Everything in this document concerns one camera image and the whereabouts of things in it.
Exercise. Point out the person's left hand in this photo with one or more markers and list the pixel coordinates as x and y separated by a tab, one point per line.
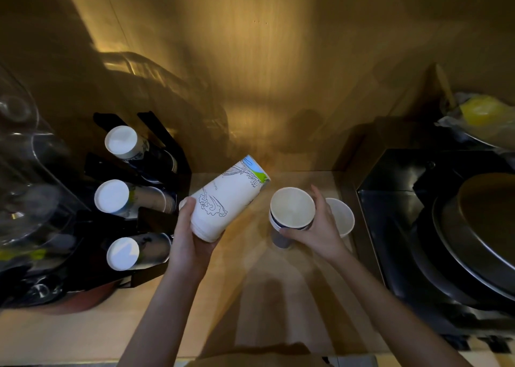
189	254

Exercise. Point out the black cup dispenser rack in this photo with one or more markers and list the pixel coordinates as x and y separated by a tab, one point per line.
181	157

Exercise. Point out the person's right hand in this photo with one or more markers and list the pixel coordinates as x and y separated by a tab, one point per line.
322	238

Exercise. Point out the plastic bag with yellow item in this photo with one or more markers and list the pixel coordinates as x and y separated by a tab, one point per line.
479	111

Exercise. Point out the blue paper cup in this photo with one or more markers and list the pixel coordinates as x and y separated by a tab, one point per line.
291	207

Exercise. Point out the white cloud-print paper cup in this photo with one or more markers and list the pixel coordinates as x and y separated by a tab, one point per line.
225	197

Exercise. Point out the stack of blue paper cups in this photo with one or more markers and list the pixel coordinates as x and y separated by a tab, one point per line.
120	139

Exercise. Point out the person's right forearm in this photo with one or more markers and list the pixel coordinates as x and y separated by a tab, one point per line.
394	314

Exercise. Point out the black stove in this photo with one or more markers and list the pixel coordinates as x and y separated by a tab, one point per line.
386	210

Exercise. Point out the cardboard box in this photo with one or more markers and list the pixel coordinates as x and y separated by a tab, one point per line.
495	360

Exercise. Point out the red plastic base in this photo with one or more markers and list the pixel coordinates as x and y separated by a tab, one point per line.
80	300

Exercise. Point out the steel pan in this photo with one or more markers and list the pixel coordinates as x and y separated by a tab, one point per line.
483	226

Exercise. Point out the stack of green-print paper cups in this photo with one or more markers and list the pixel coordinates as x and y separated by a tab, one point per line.
111	195

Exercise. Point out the white statue-print paper cup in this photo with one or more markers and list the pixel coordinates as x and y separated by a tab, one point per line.
342	218

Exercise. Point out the stack of white paper cups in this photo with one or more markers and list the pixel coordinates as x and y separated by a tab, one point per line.
122	253

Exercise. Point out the person's left forearm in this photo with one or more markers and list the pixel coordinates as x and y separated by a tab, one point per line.
161	322

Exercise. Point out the clear plastic container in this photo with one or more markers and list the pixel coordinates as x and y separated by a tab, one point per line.
28	185

